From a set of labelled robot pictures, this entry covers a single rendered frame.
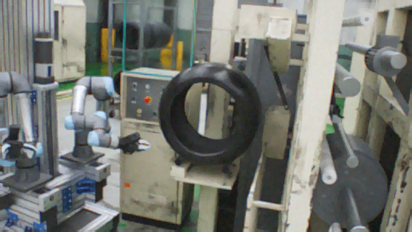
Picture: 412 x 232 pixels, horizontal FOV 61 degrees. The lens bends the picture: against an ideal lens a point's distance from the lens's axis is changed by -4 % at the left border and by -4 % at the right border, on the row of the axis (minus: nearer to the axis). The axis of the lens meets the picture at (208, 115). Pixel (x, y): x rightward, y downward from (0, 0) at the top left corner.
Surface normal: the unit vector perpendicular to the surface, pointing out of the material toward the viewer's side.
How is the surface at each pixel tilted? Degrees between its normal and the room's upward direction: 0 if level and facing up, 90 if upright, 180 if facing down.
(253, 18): 90
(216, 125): 90
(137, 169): 90
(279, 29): 72
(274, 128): 90
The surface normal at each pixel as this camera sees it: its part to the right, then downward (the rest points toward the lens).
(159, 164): -0.23, 0.22
